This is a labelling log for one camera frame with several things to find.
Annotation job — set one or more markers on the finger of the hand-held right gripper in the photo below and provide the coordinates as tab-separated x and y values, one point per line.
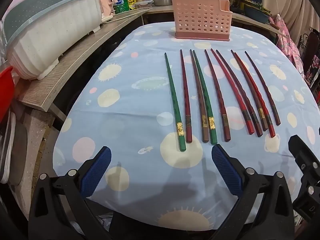
303	155

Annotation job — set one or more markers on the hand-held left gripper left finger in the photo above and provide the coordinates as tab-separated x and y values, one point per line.
96	172

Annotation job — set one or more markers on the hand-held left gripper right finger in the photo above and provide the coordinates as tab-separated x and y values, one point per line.
226	170

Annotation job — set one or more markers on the dark red chopstick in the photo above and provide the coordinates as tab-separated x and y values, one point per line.
226	132
185	100

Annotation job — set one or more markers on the dark purple chopstick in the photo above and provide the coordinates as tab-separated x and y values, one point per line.
258	130
275	110

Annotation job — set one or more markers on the green chopstick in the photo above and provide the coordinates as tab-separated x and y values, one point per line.
207	105
175	105

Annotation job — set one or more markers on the pink perforated plastic basket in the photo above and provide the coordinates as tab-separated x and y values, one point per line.
200	17

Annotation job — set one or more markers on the blue printed tablecloth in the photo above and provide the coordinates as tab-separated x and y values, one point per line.
125	105

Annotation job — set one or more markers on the black metal chair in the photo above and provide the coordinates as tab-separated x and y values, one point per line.
313	52

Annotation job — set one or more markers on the pink floral cloth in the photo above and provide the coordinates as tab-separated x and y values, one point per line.
287	47

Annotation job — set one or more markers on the wooden shelf board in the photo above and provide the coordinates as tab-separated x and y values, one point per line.
82	55

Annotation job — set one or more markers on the red plastic basin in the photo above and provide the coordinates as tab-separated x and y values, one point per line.
6	92

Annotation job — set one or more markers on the white dish box blue lid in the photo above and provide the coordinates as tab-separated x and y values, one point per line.
55	30

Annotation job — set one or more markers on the stacked plastic bowls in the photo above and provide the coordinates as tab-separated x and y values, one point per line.
257	13

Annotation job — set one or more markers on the beige curtain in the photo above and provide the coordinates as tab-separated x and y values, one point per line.
297	2

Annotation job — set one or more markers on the white power strip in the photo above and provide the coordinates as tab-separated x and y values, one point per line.
107	18

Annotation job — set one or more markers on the clear food container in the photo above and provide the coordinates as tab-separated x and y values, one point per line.
143	4

